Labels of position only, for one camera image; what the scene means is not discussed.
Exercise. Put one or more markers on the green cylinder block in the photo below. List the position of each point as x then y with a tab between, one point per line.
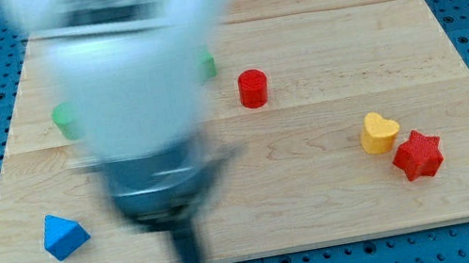
64	119

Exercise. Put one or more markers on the yellow heart block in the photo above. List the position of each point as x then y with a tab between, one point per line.
378	134

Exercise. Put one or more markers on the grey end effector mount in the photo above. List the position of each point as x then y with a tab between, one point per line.
162	191

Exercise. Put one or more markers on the blue triangle block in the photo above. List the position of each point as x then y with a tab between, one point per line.
62	236

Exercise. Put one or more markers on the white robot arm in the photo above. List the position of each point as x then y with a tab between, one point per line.
131	71

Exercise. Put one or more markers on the green cube block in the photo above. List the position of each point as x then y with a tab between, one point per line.
208	65

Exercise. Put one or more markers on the red star block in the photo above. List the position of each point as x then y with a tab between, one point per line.
419	155

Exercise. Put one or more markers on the wooden board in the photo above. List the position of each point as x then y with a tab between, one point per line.
301	180

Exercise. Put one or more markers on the red cylinder block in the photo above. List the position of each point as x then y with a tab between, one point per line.
252	86

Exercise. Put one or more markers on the black pusher stick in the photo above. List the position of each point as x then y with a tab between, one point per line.
185	238

